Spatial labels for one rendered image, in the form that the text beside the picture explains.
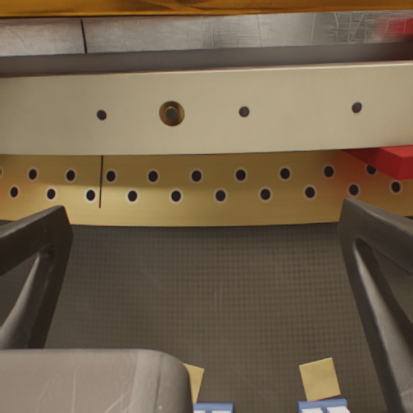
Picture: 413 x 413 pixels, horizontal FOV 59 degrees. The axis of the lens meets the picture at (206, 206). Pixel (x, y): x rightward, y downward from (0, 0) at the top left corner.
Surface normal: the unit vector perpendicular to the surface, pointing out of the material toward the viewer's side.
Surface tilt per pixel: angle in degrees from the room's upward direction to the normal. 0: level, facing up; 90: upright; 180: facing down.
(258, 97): 90
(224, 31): 90
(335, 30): 90
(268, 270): 62
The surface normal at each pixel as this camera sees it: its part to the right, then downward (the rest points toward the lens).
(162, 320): -0.08, -0.06
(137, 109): -0.07, 0.41
